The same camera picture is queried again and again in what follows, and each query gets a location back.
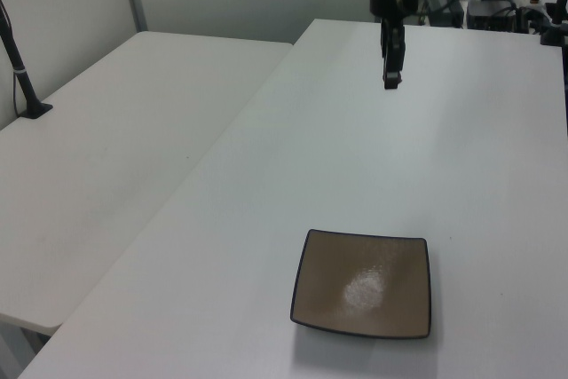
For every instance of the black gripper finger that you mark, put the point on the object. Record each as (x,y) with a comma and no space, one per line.
(394,64)
(382,47)

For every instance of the brown square ceramic plate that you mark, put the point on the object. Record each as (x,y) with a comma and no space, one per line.
(361,283)

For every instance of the black electronics box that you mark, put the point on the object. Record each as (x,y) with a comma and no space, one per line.
(490,14)

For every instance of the black clamp stand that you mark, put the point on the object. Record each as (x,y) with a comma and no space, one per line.
(557,19)

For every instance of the black camera stand pole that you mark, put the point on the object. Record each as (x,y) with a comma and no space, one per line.
(18,68)

